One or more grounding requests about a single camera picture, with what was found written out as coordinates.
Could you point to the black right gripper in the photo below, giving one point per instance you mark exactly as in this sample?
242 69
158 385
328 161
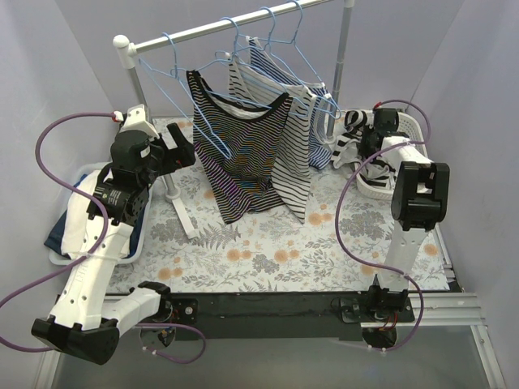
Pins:
371 138

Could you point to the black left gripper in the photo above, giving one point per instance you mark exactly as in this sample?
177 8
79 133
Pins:
169 150

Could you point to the wide black white striped tank top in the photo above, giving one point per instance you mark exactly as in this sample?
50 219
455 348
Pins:
345 151

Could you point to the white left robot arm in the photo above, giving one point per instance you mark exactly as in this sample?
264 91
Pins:
81 324

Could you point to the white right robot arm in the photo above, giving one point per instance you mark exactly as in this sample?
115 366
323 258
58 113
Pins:
419 203

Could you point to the blue white striped tank top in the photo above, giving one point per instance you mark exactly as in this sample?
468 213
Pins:
319 150

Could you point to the white black thin striped tank top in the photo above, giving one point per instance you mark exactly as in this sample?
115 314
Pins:
291 177

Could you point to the white perforated plastic basket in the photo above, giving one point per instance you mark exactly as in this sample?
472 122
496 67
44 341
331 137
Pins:
409 128

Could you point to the floral patterned table mat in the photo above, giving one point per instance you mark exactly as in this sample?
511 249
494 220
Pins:
335 249

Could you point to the white plastic basket left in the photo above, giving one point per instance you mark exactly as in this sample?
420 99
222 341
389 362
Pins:
136 242

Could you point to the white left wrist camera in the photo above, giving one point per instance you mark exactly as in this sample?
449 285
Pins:
138 119

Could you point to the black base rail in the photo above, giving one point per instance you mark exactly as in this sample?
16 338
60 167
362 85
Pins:
278 315

